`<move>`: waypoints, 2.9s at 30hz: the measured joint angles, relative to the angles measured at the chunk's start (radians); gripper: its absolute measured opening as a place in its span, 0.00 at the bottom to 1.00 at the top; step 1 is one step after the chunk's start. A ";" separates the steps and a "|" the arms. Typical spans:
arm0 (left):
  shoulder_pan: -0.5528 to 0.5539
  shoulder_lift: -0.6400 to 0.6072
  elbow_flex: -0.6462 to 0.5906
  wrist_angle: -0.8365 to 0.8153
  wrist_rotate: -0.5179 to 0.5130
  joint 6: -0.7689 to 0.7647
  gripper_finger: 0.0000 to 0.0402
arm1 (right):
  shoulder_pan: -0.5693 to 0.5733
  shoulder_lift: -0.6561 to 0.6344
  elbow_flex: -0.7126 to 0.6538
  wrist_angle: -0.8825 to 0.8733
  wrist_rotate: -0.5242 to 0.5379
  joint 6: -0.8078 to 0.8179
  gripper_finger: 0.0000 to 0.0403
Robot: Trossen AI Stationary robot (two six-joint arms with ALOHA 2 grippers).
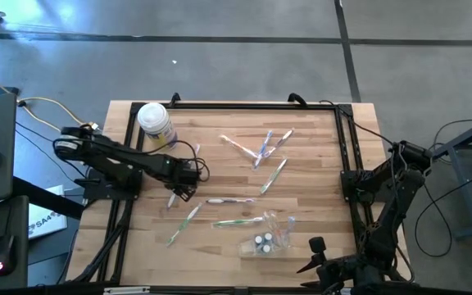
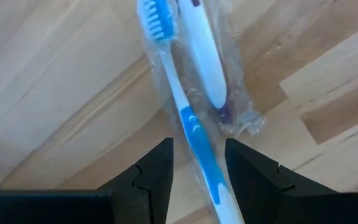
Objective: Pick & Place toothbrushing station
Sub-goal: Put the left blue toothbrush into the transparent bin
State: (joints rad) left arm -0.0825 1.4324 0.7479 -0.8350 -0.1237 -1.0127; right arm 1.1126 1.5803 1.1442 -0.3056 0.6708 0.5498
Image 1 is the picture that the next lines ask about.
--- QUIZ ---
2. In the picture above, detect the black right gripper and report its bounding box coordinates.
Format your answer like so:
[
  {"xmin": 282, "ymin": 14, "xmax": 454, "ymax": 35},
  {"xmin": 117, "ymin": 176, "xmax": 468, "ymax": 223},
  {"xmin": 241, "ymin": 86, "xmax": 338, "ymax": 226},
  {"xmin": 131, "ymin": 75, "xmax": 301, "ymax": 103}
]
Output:
[{"xmin": 296, "ymin": 253, "xmax": 362, "ymax": 290}]

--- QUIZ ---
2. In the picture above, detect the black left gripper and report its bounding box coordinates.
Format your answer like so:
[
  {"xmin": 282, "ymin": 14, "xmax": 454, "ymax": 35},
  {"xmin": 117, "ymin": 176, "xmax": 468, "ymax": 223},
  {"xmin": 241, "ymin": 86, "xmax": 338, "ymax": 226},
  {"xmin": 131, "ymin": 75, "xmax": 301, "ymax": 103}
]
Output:
[{"xmin": 166, "ymin": 158, "xmax": 201, "ymax": 202}]

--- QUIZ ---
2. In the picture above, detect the green toothbrush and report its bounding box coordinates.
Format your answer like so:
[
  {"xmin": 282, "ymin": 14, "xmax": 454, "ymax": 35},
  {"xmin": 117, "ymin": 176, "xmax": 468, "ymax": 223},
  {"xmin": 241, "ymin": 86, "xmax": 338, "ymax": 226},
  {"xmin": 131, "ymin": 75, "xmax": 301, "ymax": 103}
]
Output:
[
  {"xmin": 166, "ymin": 201, "xmax": 204, "ymax": 247},
  {"xmin": 259, "ymin": 157, "xmax": 289, "ymax": 195},
  {"xmin": 211, "ymin": 216, "xmax": 266, "ymax": 229}
]

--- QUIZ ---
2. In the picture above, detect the clear acrylic organizer box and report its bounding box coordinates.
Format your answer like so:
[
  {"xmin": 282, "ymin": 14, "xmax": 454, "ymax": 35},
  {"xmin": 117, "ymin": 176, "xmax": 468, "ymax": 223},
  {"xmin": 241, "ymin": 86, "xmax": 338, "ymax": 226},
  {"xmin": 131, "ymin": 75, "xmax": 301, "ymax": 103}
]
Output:
[{"xmin": 238, "ymin": 209, "xmax": 297, "ymax": 258}]

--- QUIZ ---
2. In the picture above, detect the yellow white wipes canister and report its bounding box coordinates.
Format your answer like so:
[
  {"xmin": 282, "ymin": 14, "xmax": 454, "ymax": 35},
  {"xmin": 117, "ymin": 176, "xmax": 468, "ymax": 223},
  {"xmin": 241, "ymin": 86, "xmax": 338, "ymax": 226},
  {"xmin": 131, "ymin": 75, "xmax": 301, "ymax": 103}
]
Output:
[{"xmin": 136, "ymin": 102, "xmax": 179, "ymax": 149}]

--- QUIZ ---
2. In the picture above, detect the silver aluminium extrusion bar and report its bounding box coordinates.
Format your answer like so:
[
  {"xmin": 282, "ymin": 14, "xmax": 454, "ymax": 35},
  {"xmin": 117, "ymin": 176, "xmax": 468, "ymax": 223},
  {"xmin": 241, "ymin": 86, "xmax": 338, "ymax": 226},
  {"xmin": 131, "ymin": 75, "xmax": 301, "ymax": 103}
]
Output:
[{"xmin": 103, "ymin": 286, "xmax": 152, "ymax": 295}]

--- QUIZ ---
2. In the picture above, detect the white printed box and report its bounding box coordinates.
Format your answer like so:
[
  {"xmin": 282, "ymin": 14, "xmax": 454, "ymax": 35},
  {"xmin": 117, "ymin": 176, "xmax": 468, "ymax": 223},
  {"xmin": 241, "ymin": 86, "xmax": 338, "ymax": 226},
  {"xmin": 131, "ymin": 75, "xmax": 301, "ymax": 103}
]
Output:
[{"xmin": 28, "ymin": 184, "xmax": 68, "ymax": 241}]

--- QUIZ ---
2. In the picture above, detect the black side desk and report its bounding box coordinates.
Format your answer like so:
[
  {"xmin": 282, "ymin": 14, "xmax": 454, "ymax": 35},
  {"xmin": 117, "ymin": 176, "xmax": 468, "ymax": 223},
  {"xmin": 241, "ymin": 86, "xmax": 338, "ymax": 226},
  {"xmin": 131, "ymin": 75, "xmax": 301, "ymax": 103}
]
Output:
[{"xmin": 0, "ymin": 194, "xmax": 30, "ymax": 290}]

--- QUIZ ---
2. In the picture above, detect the black computer mouse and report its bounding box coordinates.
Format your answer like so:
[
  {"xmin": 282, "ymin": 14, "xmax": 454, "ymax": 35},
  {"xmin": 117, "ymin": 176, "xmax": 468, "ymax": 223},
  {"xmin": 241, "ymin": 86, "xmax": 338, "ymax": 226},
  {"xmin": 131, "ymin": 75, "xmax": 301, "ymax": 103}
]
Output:
[{"xmin": 0, "ymin": 234, "xmax": 16, "ymax": 276}]

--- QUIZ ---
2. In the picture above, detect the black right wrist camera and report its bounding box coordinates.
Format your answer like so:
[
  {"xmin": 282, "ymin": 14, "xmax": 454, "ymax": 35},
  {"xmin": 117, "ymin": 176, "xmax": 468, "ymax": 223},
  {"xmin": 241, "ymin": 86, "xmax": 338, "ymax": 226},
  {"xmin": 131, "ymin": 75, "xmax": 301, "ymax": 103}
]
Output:
[{"xmin": 308, "ymin": 236, "xmax": 328, "ymax": 255}]

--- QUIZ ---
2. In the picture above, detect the black aluminium rig frame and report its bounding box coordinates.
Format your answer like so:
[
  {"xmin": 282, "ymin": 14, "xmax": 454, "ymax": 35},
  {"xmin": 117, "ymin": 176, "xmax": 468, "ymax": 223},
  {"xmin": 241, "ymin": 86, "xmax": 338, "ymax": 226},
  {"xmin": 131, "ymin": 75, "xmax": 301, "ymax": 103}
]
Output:
[{"xmin": 66, "ymin": 101, "xmax": 374, "ymax": 290}]

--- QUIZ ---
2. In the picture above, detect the grey metal table frame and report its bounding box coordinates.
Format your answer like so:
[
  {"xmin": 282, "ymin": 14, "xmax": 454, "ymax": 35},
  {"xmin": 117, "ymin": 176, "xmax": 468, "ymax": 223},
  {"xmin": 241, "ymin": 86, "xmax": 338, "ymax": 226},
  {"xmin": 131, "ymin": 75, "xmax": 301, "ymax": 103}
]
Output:
[{"xmin": 431, "ymin": 112, "xmax": 472, "ymax": 241}]

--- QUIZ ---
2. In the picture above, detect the yellow power cable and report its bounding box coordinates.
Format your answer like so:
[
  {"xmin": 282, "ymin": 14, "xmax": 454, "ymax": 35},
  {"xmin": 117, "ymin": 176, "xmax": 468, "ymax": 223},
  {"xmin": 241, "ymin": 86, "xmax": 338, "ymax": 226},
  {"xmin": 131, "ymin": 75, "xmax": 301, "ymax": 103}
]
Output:
[{"xmin": 0, "ymin": 67, "xmax": 98, "ymax": 132}]

